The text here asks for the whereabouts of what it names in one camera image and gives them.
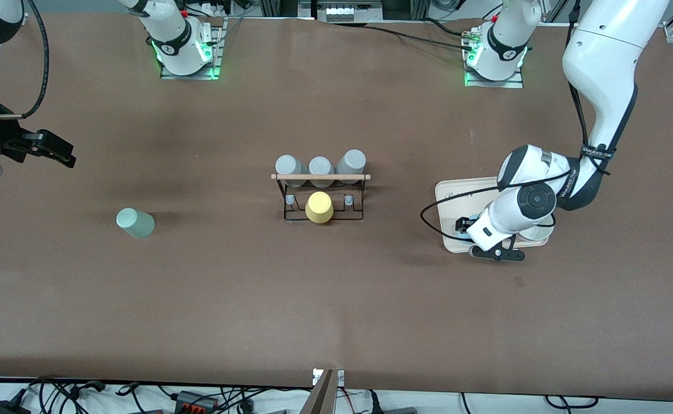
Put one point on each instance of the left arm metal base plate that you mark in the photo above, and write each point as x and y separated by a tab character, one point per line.
514	83

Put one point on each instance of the white marker tag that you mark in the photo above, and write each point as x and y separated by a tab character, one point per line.
340	378

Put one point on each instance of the yellow plastic cup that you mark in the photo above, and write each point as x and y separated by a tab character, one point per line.
319	207

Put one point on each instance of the wooden post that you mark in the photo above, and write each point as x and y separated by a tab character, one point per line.
320	397

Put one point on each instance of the grey plastic cup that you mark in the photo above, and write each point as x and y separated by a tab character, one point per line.
352	161
287	165
320	165

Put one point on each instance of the white power strip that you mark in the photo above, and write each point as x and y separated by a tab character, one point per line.
345	10

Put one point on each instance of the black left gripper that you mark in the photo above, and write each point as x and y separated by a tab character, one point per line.
461	225

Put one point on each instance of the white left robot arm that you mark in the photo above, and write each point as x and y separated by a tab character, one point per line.
600	57

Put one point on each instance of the white bowl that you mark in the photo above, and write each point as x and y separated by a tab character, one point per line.
543	233

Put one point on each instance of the grey box orange connectors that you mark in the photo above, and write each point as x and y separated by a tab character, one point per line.
195	401

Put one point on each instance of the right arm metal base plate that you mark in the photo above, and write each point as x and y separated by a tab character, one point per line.
216	57

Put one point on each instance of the aluminium frame profile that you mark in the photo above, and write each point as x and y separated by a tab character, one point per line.
279	7

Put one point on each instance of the cream rectangular tray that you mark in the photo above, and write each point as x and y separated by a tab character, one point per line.
462	192

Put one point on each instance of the pale green plastic cup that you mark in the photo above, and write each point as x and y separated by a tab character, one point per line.
135	223

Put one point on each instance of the black power adapter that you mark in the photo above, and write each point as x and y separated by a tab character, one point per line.
6	408

